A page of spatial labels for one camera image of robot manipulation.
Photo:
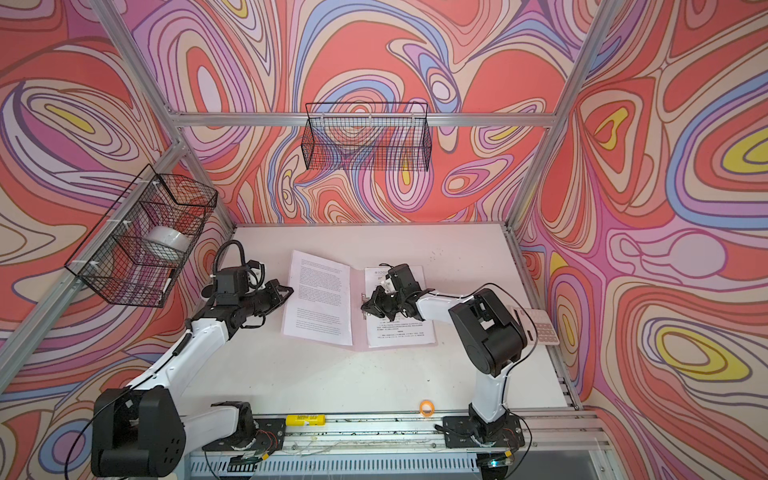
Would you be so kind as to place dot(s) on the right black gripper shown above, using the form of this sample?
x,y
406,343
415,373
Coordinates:
x,y
374,304

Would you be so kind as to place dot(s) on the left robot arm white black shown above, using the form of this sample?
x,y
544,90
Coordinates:
x,y
137,430

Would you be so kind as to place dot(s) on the black wire basket back wall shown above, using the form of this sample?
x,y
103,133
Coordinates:
x,y
367,136

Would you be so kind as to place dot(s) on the yellow label block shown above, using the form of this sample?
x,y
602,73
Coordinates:
x,y
295,420

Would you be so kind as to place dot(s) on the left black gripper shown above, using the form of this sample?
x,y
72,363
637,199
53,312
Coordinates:
x,y
271,288

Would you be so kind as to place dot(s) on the pink folder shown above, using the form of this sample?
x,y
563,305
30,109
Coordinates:
x,y
358,322

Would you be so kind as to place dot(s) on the white tape roll in basket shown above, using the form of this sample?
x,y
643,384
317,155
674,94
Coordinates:
x,y
166,244

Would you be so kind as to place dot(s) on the black wire basket left wall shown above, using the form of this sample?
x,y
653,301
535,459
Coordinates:
x,y
120,270

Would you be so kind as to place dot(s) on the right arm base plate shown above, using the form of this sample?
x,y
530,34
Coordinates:
x,y
472,432

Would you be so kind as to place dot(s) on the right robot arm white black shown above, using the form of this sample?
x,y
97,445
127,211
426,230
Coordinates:
x,y
493,338

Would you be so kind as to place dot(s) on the printed paper sheet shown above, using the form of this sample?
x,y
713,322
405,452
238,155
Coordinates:
x,y
402,332
319,309

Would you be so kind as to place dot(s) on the black wire basket wall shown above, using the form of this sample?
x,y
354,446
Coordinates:
x,y
367,136
120,270

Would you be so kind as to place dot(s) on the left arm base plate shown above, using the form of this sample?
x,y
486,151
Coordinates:
x,y
267,436

